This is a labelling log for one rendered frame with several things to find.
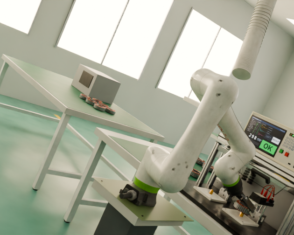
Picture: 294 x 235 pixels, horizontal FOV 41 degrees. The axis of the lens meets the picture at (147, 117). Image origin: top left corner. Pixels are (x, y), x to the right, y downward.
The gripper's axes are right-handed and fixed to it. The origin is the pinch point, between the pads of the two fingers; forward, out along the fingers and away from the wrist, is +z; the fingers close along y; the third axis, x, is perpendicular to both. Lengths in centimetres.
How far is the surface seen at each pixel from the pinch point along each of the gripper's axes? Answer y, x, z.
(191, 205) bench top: -12.1, -21.1, -17.0
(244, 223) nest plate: 7.7, -7.3, -1.9
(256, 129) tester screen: -24.4, 40.7, -8.6
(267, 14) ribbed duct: -122, 158, 12
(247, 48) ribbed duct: -116, 123, 21
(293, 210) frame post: 20.2, 14.0, 2.1
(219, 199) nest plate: -17.2, -4.0, 3.8
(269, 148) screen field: -11.1, 35.1, -5.3
